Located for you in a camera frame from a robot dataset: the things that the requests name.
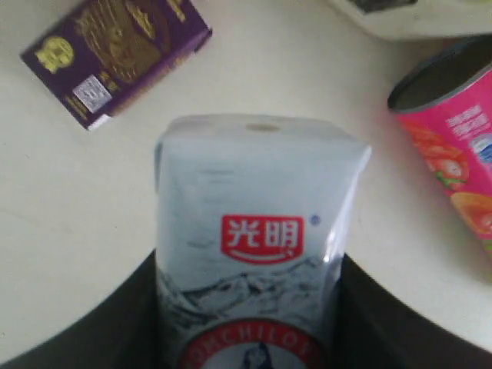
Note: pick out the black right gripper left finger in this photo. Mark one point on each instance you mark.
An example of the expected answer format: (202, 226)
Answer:
(119, 333)

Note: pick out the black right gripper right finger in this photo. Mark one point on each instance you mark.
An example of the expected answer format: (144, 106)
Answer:
(373, 329)

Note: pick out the white blue milk carton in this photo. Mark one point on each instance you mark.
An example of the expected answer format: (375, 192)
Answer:
(253, 216)

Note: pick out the purple small carton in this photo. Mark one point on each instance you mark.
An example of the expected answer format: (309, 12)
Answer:
(104, 54)

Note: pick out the pink Lay's chips can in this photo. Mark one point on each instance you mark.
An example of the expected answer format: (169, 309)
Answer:
(444, 104)

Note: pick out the cream bin with circle mark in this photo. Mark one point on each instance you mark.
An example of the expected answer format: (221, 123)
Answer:
(412, 20)

